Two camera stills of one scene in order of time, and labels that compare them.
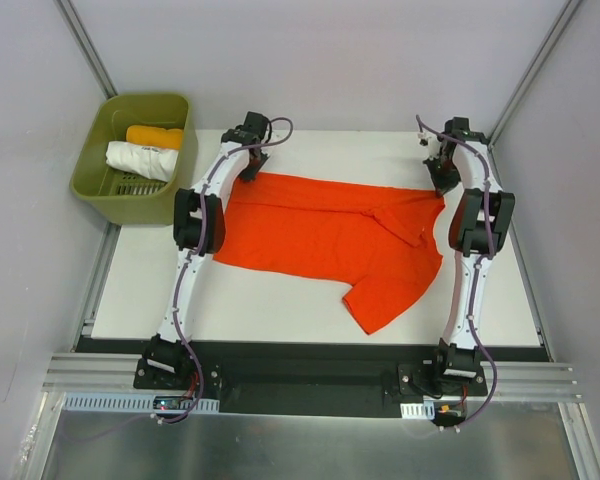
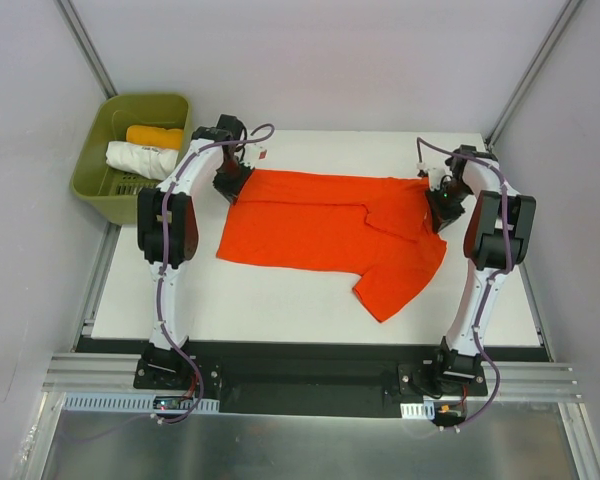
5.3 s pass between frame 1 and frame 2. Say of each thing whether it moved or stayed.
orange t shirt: moved
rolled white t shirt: stayed
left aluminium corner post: stayed
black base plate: stayed
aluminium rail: stayed
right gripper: moved
